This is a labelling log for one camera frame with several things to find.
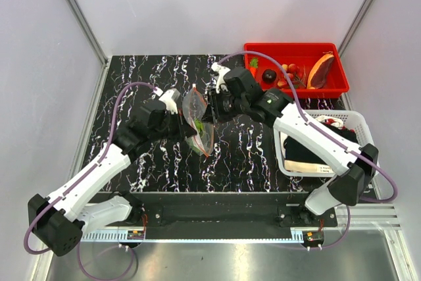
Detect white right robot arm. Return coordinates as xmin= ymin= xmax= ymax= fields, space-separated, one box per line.
xmin=202 ymin=63 xmax=378 ymax=226

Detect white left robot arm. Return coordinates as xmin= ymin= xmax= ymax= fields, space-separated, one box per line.
xmin=26 ymin=101 xmax=198 ymax=257

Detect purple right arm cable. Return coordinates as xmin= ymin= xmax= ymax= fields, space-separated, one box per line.
xmin=218 ymin=52 xmax=399 ymax=251

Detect clear zip top bag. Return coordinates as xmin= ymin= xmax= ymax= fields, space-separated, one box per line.
xmin=182 ymin=84 xmax=214 ymax=157

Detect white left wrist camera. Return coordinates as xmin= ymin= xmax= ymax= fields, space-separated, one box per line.
xmin=154 ymin=88 xmax=180 ymax=115

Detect green fake grapes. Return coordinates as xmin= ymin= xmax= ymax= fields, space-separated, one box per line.
xmin=192 ymin=118 xmax=205 ymax=155

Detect dark purple fake fruit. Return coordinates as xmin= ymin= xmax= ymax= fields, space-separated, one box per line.
xmin=262 ymin=68 xmax=277 ymax=84

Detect aluminium frame rail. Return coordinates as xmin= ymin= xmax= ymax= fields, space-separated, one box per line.
xmin=44 ymin=203 xmax=403 ymax=229

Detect orange fake papaya slice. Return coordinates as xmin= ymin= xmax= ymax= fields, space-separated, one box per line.
xmin=307 ymin=53 xmax=335 ymax=89

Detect black bag in basket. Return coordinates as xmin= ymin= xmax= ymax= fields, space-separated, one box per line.
xmin=283 ymin=121 xmax=359 ymax=163

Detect red fake strawberries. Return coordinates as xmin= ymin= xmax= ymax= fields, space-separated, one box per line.
xmin=276 ymin=64 xmax=307 ymax=89

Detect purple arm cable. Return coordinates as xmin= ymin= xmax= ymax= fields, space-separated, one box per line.
xmin=23 ymin=82 xmax=164 ymax=280
xmin=218 ymin=52 xmax=399 ymax=251

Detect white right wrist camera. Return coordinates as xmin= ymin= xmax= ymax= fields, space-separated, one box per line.
xmin=211 ymin=63 xmax=231 ymax=93

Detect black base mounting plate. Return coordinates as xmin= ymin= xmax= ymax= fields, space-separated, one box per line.
xmin=104 ymin=192 xmax=339 ymax=241

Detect green fake lettuce leaf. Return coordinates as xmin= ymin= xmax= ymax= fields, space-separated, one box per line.
xmin=249 ymin=57 xmax=259 ymax=68

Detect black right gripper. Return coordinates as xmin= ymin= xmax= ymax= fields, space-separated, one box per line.
xmin=201 ymin=87 xmax=248 ymax=125

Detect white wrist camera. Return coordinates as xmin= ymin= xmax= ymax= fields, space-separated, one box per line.
xmin=154 ymin=88 xmax=180 ymax=115
xmin=211 ymin=63 xmax=231 ymax=93

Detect red plastic bin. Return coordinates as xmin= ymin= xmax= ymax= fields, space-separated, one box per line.
xmin=244 ymin=43 xmax=349 ymax=99

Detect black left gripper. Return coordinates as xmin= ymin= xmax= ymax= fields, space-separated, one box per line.
xmin=150 ymin=108 xmax=197 ymax=142

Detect white red cloth in basket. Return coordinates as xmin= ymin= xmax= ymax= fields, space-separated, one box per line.
xmin=315 ymin=115 xmax=353 ymax=131

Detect white plastic basket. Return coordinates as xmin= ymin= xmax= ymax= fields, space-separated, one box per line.
xmin=273 ymin=105 xmax=374 ymax=178

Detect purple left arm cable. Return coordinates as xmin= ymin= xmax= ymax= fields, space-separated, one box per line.
xmin=23 ymin=82 xmax=164 ymax=280

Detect beige item in basket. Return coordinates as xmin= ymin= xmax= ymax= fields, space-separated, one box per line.
xmin=284 ymin=160 xmax=334 ymax=174

